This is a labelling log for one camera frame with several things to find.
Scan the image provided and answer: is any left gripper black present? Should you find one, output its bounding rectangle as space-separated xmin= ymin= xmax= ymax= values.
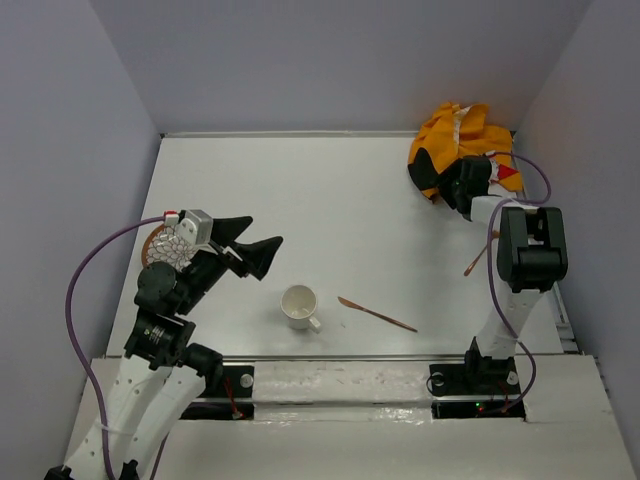
xmin=177 ymin=215 xmax=284 ymax=312

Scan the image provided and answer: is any yellow Mickey Mouse cloth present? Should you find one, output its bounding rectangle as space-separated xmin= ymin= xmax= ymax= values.
xmin=408 ymin=103 xmax=523 ymax=202

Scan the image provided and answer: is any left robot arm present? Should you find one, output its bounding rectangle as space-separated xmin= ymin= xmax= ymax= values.
xmin=46 ymin=210 xmax=283 ymax=479

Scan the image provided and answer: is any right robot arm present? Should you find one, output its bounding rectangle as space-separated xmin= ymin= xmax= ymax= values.
xmin=426 ymin=152 xmax=568 ymax=402

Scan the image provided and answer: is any copper fork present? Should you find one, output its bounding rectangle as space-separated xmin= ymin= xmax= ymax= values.
xmin=463 ymin=230 xmax=500 ymax=277

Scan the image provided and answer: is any white ceramic mug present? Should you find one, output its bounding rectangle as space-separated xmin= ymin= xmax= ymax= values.
xmin=280 ymin=285 xmax=322 ymax=334

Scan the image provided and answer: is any copper knife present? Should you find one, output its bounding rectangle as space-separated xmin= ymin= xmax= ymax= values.
xmin=337 ymin=296 xmax=418 ymax=333

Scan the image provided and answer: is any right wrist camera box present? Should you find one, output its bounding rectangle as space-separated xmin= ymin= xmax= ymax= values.
xmin=489 ymin=156 xmax=522 ymax=190

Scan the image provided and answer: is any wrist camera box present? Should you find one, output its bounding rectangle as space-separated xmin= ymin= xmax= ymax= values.
xmin=175 ymin=209 xmax=214 ymax=247
xmin=489 ymin=156 xmax=522 ymax=190

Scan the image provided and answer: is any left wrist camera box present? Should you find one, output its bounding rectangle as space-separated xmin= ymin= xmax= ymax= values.
xmin=175 ymin=209 xmax=214 ymax=247

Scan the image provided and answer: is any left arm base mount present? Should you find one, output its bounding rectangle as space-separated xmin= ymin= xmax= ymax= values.
xmin=181 ymin=363 xmax=255 ymax=421

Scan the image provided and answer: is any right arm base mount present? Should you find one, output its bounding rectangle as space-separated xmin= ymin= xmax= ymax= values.
xmin=425 ymin=363 xmax=526 ymax=420

